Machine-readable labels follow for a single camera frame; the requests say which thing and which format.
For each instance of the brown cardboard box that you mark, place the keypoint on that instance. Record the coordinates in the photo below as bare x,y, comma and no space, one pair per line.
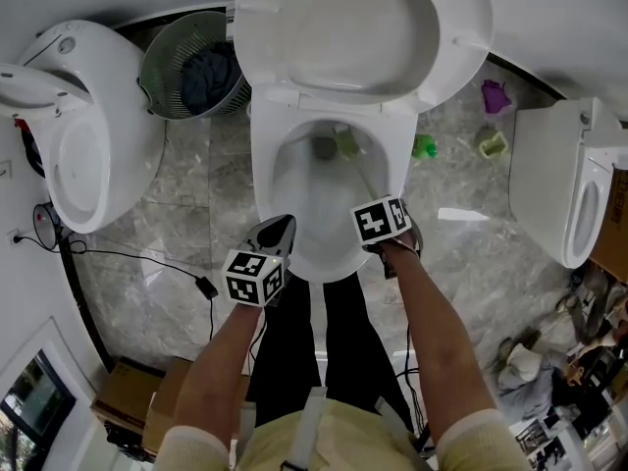
125,395
164,410

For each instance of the black device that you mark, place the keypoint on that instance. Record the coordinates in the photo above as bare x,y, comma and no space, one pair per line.
125,442

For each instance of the black and white prints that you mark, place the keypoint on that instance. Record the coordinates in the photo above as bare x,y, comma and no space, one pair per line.
539,442

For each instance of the white toilet with round seat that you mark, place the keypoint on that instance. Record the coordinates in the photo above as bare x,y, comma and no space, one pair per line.
353,32

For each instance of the purple cloth item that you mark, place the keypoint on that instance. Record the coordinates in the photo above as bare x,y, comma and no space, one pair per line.
495,97

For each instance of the dark blue cloth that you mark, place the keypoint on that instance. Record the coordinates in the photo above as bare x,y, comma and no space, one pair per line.
208,81

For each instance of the person's right forearm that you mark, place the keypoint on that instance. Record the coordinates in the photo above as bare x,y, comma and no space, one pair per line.
436,341

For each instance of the white wall socket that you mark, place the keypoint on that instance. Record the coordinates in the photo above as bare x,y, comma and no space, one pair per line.
5,170
14,237

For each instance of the person's black trousers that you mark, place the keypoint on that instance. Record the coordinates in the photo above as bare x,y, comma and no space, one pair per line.
289,351

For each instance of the small black fan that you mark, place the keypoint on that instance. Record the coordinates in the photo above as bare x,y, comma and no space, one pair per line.
45,226

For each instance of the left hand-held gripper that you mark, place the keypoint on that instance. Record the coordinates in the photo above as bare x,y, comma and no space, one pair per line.
250,280

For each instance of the green slatted plastic basket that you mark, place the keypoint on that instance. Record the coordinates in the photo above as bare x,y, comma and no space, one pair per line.
159,71

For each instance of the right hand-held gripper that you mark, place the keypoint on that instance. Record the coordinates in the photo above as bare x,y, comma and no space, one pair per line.
378,221

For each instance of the person's cream top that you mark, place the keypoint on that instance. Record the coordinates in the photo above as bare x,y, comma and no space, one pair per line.
353,439

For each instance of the light green toilet brush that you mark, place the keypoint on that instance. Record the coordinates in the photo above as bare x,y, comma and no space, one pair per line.
347,144

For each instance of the person's left forearm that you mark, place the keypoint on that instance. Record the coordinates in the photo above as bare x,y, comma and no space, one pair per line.
216,371

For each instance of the white egg-shaped toilet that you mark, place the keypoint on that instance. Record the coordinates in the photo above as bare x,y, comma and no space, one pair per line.
118,116

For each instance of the green plastic bottle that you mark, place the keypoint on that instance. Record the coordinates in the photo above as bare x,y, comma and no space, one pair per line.
424,147

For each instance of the light green brush holder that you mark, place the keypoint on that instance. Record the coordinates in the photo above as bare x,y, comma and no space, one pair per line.
492,144

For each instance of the large printed cardboard box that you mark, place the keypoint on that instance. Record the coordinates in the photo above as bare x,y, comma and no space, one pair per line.
613,233

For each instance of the white toilet with flat lid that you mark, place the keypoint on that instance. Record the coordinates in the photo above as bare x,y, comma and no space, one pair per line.
539,174

